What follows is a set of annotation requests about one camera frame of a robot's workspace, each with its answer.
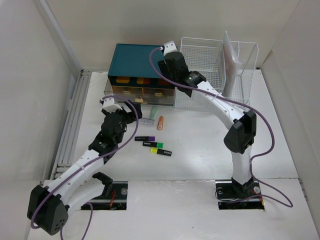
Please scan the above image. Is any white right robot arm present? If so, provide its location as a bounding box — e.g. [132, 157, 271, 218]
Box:
[158, 50, 257, 197]

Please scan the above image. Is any clear acrylic file holder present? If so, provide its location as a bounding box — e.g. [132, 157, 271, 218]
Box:
[210, 41, 259, 106]

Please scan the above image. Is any clear mesh zipper pouch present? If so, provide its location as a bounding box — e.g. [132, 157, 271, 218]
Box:
[222, 31, 242, 100]

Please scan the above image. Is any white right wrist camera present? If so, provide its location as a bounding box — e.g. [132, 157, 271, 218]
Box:
[163, 40, 178, 56]

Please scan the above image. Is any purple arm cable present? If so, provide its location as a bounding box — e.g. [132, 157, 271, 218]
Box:
[29, 94, 140, 240]
[149, 46, 294, 208]

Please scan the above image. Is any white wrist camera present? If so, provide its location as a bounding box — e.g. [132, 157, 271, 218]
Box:
[163, 40, 178, 56]
[100, 95, 122, 113]

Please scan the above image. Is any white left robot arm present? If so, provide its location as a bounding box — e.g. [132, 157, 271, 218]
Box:
[27, 100, 143, 236]

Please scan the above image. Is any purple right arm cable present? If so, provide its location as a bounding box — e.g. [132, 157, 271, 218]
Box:
[149, 46, 294, 208]

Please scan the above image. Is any purple cap black highlighter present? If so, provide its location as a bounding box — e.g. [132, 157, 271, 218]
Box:
[134, 136, 156, 142]

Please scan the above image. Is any green cap black highlighter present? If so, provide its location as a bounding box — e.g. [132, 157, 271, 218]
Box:
[142, 141, 164, 148]

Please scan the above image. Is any aluminium rail frame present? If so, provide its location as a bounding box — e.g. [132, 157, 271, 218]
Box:
[48, 70, 92, 180]

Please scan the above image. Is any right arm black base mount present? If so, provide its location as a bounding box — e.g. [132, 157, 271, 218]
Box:
[215, 179, 265, 210]

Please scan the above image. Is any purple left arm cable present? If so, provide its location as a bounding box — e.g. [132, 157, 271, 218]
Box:
[29, 94, 140, 240]

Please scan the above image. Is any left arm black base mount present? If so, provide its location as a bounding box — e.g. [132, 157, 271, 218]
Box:
[89, 172, 129, 211]

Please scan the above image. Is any teal desktop drawer cabinet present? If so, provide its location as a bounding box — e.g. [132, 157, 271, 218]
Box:
[107, 43, 175, 106]

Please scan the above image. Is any yellow cap black highlighter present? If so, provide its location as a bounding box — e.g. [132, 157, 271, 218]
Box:
[150, 147, 172, 157]

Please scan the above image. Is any clear staples box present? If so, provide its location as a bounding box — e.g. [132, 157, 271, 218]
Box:
[139, 117, 155, 126]

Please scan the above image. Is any white wire mesh file tray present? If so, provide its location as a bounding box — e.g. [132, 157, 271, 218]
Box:
[174, 37, 226, 112]

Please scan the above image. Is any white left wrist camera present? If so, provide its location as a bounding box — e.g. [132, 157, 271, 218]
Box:
[100, 95, 122, 113]

